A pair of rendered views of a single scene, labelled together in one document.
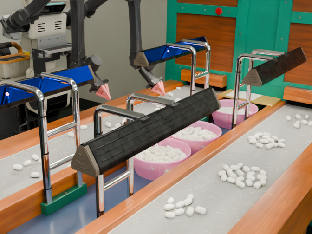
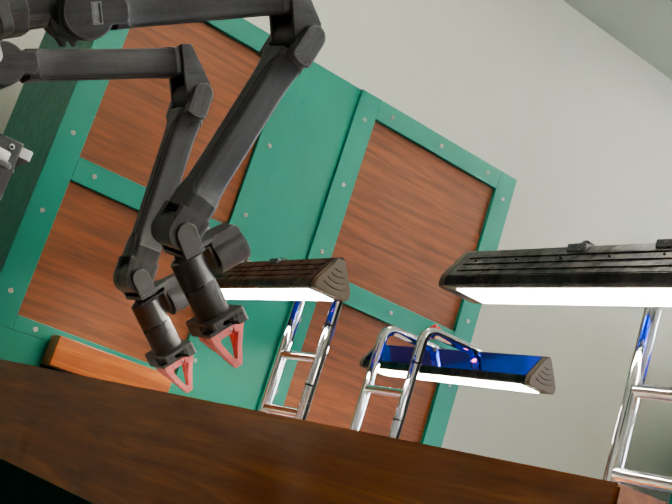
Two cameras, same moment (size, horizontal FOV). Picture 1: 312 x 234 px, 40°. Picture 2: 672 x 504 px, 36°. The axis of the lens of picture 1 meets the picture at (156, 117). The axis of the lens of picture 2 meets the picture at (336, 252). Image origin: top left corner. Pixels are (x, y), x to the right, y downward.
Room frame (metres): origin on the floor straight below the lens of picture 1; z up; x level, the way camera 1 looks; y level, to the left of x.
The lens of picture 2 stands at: (1.24, 1.77, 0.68)
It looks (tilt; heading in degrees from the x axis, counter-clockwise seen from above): 13 degrees up; 295
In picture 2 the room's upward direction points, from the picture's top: 18 degrees clockwise
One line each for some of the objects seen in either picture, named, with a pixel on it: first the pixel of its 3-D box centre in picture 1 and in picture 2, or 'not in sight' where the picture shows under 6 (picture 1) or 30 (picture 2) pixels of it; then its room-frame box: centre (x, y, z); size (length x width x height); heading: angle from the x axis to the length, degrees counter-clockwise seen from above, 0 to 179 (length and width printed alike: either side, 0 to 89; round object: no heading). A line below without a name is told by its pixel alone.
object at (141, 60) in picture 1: (175, 49); (255, 277); (2.26, -0.10, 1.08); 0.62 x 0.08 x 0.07; 146
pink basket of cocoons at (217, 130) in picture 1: (192, 139); not in sight; (1.88, -0.17, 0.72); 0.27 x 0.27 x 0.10
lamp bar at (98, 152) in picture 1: (159, 121); not in sight; (1.14, -0.01, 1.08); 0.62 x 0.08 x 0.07; 146
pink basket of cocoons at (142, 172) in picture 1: (159, 159); not in sight; (1.65, -0.02, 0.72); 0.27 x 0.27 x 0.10
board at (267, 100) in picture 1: (249, 97); not in sight; (2.42, -0.55, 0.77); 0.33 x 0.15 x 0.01; 56
